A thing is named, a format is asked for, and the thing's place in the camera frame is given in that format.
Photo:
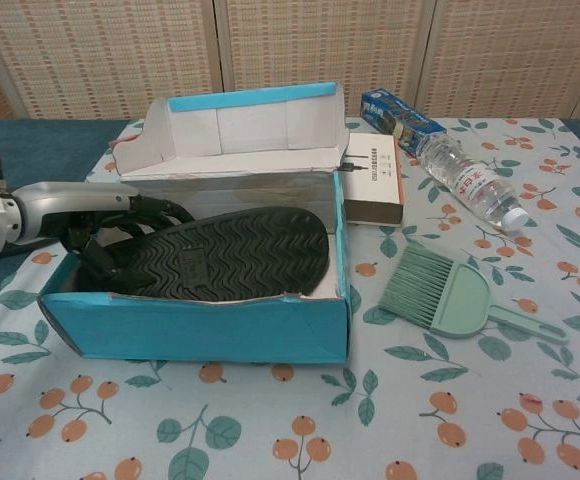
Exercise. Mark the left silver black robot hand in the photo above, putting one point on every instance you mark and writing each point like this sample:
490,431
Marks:
70,205

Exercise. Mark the black slipper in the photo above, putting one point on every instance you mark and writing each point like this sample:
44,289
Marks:
230,250

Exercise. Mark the blue cardboard shoe box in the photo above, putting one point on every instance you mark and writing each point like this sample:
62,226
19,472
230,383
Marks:
210,327

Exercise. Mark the red flat case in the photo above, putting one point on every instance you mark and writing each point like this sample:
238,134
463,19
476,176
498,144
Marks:
126,141

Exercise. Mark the bamboo folding screen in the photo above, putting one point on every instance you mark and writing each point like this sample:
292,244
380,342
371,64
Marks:
95,55

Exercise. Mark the blue printed long carton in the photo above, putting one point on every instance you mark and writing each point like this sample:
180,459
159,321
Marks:
400,120

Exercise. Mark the green hand brush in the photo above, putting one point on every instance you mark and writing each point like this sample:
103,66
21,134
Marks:
415,287

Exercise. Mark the clear plastic water bottle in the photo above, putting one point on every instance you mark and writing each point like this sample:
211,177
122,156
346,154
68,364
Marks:
470,182

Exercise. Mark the floral printed tablecloth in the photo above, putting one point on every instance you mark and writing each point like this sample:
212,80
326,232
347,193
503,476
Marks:
420,400

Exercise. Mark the green small dustpan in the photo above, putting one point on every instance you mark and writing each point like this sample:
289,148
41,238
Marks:
470,305

